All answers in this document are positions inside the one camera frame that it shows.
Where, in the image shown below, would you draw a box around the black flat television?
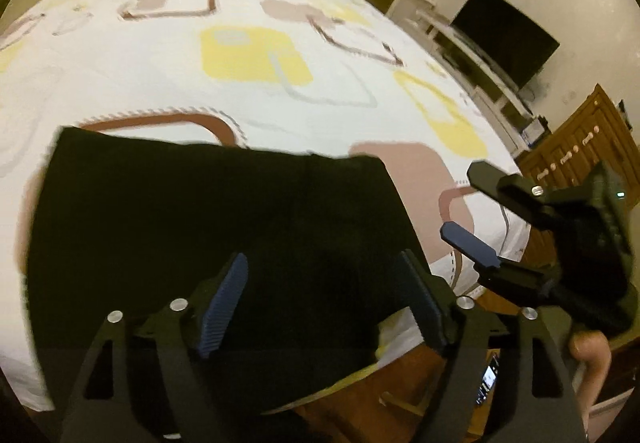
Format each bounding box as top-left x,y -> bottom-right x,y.
451,0 -> 560,90

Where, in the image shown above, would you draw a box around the smartphone on floor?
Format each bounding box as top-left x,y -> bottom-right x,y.
475,353 -> 499,406

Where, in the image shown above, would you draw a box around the small device on console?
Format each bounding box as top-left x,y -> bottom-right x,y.
521,116 -> 548,148

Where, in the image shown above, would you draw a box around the brown wooden cabinet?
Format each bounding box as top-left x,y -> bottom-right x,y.
515,83 -> 640,209

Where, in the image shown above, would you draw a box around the person's right hand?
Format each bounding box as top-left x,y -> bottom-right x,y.
568,331 -> 612,442

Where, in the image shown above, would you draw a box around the black pants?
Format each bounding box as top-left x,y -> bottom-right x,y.
26,128 -> 422,411

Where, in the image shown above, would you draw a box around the patterned white bed sheet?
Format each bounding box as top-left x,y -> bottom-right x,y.
1,0 -> 528,411

